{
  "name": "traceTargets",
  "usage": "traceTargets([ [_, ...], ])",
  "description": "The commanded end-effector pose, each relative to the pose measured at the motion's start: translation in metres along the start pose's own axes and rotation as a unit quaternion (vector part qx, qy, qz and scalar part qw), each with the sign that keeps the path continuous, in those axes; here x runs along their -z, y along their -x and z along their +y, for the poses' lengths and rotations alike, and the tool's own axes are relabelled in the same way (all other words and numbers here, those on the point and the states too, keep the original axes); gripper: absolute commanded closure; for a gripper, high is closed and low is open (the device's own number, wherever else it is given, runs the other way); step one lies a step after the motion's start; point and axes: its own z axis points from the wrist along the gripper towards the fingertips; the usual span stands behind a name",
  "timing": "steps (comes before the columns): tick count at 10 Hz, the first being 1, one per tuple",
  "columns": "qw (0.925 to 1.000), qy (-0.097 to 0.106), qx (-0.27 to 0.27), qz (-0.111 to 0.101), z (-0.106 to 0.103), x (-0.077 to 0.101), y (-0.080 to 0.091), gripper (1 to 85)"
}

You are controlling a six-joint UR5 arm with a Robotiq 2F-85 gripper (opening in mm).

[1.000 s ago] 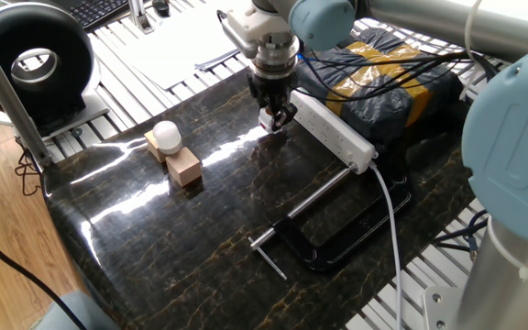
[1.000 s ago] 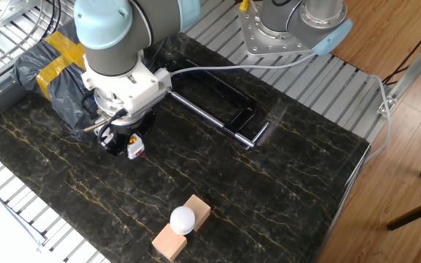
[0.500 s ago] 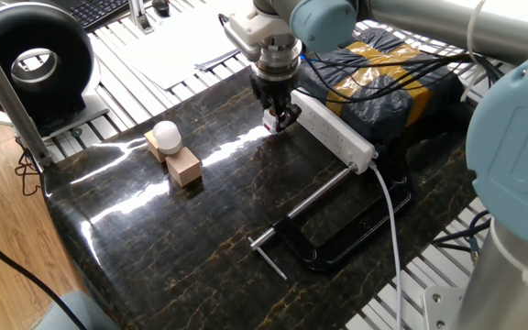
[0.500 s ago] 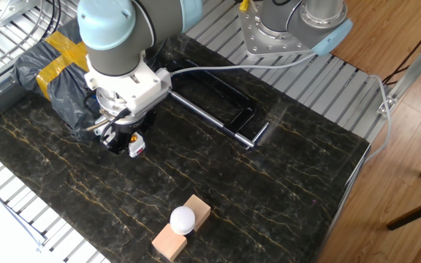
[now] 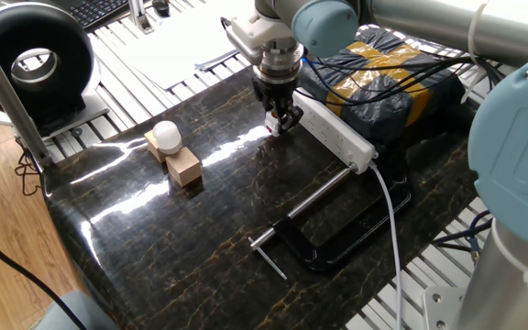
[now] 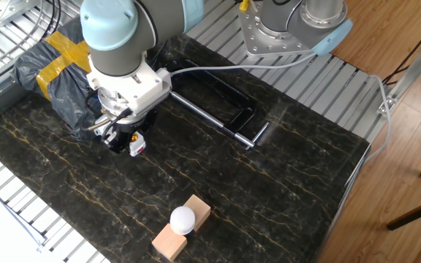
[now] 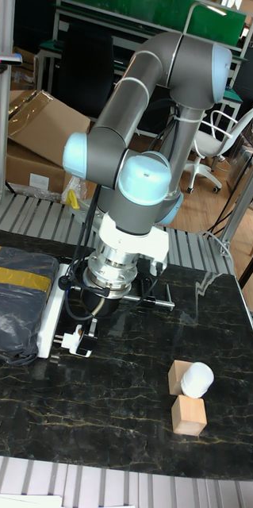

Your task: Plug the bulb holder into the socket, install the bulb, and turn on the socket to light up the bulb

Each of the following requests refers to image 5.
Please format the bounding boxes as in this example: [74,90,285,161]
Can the light blue seat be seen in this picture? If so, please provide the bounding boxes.
[31,290,119,330]

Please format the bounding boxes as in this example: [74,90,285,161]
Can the silver robot mounting plate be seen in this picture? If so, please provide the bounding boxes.
[423,286,469,330]

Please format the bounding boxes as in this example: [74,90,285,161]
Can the silver stand post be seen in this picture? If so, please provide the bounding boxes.
[127,0,156,35]

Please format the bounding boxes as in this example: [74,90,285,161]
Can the black wrapped package yellow tape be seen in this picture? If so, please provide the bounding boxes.
[298,25,467,146]

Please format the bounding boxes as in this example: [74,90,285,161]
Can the black keyboard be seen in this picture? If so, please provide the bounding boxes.
[50,0,133,32]

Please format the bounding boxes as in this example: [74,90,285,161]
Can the black floor cable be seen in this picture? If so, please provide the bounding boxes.
[0,221,89,330]

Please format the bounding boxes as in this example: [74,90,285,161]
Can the black round ring device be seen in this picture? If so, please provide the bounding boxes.
[0,2,110,139]

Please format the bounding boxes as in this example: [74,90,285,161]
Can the white power strip cable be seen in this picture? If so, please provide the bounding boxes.
[368,162,405,330]

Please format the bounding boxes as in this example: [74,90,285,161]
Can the black C-clamp steel screw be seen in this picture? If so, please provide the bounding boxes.
[247,163,414,281]

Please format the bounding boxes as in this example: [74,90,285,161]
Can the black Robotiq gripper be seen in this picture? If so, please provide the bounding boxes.
[250,75,305,135]

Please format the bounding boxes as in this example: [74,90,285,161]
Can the dark tangled wires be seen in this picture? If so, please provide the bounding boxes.
[13,136,41,197]

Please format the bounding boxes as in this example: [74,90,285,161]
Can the black computer mouse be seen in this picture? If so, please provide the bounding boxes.
[150,0,172,18]

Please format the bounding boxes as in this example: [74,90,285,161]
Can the light wooden cube block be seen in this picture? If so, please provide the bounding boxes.
[143,130,169,164]
[165,146,203,188]

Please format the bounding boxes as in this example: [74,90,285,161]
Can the white power strip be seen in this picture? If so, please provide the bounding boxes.
[293,89,379,175]

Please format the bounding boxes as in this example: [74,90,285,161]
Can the aluminium frame post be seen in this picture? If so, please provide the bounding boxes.
[0,17,55,170]

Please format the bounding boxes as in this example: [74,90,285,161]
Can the blue and black cables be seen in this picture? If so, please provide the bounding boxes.
[431,209,494,252]

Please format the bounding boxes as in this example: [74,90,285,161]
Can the white paper sheet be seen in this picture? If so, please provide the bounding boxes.
[121,0,256,91]

